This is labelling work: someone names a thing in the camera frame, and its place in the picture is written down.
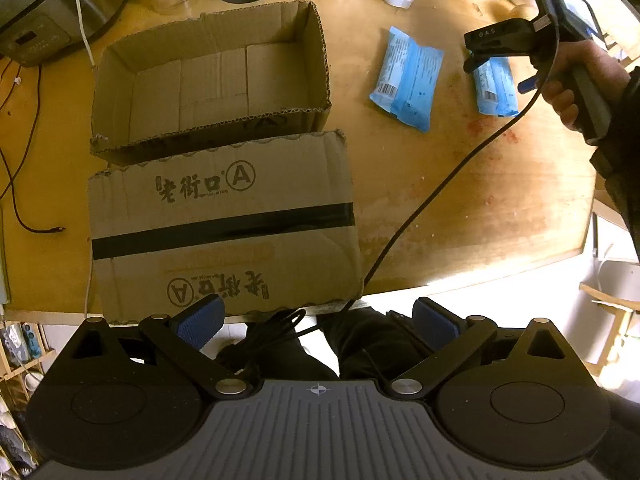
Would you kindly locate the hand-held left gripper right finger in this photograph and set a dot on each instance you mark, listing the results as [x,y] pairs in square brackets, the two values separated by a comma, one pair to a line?
[434,322]

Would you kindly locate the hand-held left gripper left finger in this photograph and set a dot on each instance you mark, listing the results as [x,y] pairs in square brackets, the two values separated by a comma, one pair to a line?
[202,321]

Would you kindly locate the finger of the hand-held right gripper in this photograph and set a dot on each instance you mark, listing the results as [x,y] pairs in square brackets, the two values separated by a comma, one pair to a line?
[477,62]
[500,35]

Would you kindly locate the narrow blue packet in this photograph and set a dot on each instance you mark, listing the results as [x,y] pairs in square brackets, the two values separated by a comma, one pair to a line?
[497,92]

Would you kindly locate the wide blue packet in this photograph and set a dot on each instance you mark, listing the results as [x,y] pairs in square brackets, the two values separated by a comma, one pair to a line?
[407,77]

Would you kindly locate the person's right forearm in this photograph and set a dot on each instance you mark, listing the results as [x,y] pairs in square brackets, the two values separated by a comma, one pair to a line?
[622,160]

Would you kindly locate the wooden desktop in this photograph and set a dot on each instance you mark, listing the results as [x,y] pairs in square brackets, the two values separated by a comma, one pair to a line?
[440,195]

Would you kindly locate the person's right hand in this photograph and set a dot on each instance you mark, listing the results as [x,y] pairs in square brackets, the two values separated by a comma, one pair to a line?
[600,67]

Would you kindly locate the person's dark trousers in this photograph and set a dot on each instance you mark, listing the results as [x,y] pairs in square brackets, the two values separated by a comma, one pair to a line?
[360,340]

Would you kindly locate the taped cardboard box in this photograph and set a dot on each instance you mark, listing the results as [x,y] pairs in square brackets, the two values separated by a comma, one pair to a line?
[225,240]

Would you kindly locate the wooden chair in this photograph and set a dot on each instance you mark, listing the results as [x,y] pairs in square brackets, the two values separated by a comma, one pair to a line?
[612,310]

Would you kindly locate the wooden shoe rack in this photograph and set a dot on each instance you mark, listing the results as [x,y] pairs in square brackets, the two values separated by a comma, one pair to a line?
[20,355]

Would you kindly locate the silver kitchen appliance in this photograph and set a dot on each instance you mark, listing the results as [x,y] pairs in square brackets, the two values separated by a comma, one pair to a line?
[45,5]

